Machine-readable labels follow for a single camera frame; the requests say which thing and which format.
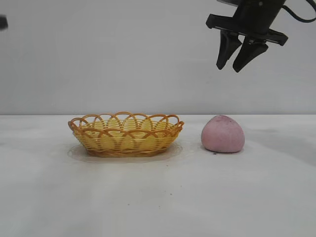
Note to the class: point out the yellow woven wicker basket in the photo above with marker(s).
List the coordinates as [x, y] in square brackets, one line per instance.
[123, 143]

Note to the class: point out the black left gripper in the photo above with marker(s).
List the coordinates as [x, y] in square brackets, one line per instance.
[3, 22]

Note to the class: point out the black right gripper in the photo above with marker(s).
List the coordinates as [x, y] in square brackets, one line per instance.
[254, 17]

